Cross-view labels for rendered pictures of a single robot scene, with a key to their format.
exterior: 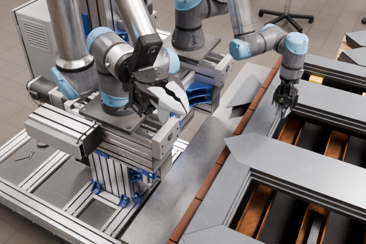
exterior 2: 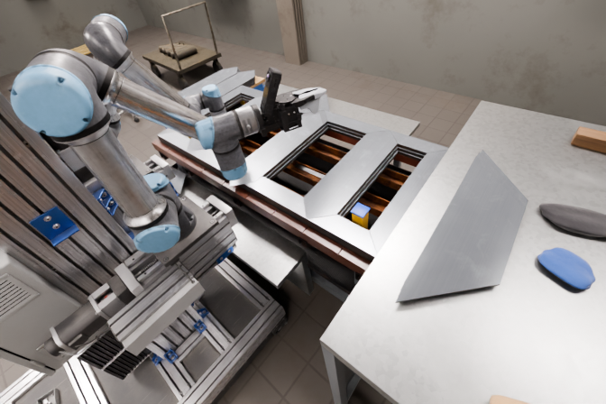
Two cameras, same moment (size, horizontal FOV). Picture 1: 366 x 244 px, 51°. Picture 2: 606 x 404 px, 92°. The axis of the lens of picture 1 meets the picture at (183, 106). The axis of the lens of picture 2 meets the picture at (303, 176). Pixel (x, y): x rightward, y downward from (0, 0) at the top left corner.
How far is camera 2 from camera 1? 0.85 m
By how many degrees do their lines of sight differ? 53
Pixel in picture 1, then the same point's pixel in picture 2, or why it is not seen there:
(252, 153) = (251, 172)
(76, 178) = (142, 385)
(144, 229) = (272, 267)
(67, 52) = (149, 200)
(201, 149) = not seen: hidden behind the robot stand
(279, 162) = (264, 161)
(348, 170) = (282, 135)
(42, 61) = (27, 321)
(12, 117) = not seen: outside the picture
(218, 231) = (307, 198)
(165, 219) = (269, 251)
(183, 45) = not seen: hidden behind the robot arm
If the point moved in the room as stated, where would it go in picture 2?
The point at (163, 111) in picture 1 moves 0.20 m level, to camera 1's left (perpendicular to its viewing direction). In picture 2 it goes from (316, 103) to (301, 148)
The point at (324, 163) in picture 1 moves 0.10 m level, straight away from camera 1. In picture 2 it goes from (273, 142) to (261, 137)
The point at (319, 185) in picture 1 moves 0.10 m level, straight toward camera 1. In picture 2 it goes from (289, 148) to (302, 154)
